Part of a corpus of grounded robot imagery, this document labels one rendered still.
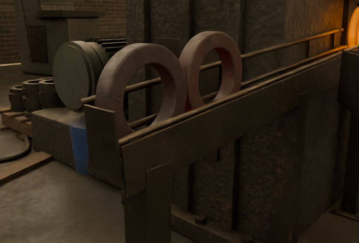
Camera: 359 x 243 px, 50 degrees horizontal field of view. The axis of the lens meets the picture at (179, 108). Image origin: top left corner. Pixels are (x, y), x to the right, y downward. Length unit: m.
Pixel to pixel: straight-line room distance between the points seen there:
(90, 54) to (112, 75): 1.43
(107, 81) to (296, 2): 0.77
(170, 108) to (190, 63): 0.09
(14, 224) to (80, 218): 0.26
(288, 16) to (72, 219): 1.14
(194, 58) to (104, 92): 0.20
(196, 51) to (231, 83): 0.15
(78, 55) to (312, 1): 1.18
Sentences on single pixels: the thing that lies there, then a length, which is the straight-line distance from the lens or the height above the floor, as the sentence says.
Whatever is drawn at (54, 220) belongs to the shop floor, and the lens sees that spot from 1.71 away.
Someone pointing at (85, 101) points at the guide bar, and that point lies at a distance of 0.63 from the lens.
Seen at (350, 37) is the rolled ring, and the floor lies 0.73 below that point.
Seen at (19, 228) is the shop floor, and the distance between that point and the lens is 1.69.
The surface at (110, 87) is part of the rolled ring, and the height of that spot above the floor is 0.70.
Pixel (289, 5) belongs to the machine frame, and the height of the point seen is 0.84.
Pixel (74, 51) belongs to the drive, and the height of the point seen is 0.64.
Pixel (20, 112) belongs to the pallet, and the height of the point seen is 0.14.
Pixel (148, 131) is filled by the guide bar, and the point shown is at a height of 0.63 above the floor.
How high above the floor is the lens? 0.81
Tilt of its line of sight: 13 degrees down
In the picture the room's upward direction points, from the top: straight up
